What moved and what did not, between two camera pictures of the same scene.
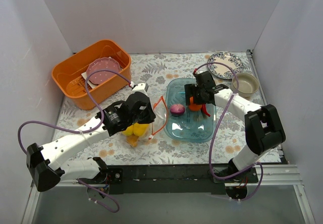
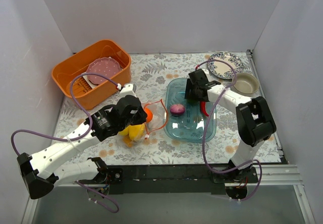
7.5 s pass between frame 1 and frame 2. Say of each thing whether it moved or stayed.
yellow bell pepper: moved
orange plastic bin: stayed
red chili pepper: stayed
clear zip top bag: moved
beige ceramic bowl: stayed
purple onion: stayed
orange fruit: moved
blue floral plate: stayed
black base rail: stayed
